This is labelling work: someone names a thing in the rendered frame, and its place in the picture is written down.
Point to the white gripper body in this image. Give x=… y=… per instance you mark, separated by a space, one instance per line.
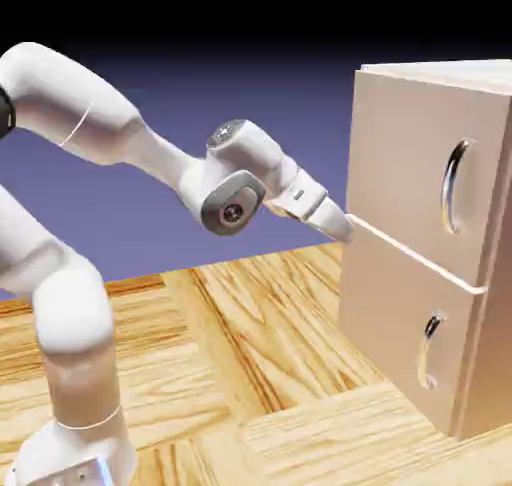
x=324 y=215

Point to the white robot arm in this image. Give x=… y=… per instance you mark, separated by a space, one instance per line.
x=100 y=126

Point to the large light wood cabinet door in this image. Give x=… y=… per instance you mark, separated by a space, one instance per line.
x=404 y=166

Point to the small light wood cabinet door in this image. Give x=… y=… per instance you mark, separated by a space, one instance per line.
x=392 y=318

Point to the light wood cabinet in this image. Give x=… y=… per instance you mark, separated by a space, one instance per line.
x=486 y=254

